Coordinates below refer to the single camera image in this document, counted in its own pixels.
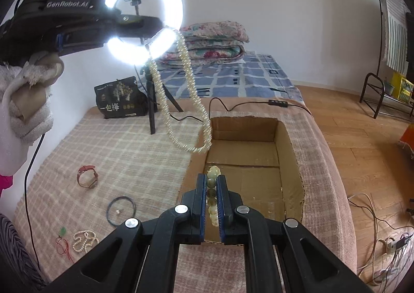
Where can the striped hanging towel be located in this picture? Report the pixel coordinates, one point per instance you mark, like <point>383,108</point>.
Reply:
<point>395,35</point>

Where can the orange cloth covered box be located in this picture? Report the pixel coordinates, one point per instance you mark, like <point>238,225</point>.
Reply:
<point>407,139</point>

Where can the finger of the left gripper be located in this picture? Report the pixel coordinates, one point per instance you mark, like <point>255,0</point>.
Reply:
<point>133,26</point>

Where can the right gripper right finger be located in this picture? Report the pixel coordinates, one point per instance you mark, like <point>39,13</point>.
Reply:
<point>242,225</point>

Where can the red wrist watch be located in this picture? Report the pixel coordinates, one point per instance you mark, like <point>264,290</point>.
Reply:
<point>87,177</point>

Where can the white ring light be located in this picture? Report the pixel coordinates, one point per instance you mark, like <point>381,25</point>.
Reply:
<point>135,51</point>

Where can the black snack bag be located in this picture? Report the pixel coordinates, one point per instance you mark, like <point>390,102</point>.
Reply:
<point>120,99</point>

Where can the black clothes rack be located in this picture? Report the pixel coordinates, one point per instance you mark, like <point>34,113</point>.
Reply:
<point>373,93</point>

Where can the left hand in white glove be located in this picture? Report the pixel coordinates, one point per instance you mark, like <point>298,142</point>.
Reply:
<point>25,106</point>

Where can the yellow box on rack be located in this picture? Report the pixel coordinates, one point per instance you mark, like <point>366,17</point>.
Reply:
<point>403,89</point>

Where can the folded floral quilt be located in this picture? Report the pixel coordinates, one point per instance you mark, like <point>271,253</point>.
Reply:
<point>215,42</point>

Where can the open cardboard box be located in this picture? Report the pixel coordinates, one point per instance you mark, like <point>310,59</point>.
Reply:
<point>257,158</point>

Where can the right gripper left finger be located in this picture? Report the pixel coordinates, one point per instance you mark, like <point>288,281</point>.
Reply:
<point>183,224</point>

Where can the blue patterned mattress sheet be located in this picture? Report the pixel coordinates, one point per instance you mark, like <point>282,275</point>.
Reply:
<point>255,75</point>

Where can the black tripod stand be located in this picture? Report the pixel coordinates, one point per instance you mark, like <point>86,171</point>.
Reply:
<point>152,104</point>

